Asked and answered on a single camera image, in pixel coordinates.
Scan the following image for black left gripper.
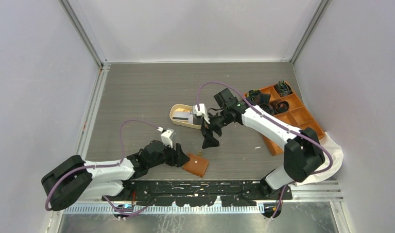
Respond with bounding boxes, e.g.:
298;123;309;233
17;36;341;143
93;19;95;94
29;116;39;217
148;139;189;168

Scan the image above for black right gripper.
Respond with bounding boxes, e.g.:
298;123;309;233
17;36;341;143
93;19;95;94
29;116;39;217
200;109;230;150

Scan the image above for brown leather card holder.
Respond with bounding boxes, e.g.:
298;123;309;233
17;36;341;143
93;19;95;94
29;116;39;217
182;153;209;177

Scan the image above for cream oval tray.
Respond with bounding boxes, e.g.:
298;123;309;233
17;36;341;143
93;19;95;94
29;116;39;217
169;104;203;130

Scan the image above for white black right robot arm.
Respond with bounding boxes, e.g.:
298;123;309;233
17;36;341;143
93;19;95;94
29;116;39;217
192;88;326;200

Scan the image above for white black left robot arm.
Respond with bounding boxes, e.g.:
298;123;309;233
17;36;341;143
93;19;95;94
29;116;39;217
41;140;190;211

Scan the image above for white cards in tray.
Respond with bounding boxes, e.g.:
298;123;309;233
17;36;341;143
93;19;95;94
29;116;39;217
172;111;193;123

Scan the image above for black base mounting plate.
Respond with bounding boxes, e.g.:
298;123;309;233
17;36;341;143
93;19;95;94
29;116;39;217
107;180;292;207

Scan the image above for dark green item bundle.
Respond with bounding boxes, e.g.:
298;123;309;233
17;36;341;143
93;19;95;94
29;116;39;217
274;81;292;97

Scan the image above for orange compartment organizer box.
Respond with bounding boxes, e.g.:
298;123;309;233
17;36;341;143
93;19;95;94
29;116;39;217
244;84;325;140

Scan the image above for white bucket hat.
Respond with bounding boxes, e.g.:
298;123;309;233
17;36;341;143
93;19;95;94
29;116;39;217
307;132;344;183

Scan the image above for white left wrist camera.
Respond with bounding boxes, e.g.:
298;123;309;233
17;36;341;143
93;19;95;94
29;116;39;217
158;127;175;148

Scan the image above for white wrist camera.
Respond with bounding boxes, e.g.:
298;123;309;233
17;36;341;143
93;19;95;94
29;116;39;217
158;127;175;148
192;103;210;124

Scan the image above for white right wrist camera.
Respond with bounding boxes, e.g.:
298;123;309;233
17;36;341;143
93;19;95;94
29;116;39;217
192;103;210;124

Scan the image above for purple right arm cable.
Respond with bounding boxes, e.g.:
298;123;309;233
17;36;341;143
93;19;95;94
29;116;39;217
197;82;334;176

